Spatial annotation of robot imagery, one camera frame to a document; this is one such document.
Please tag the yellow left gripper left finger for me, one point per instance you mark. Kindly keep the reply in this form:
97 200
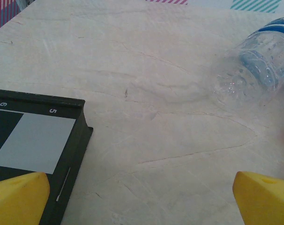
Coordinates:
15 201

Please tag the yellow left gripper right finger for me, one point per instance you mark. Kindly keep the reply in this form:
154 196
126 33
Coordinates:
263 204

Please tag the black folding chessboard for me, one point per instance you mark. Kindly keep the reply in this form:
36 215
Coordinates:
34 140

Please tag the clear bottle blue label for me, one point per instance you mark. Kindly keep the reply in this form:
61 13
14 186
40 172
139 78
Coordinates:
256 58

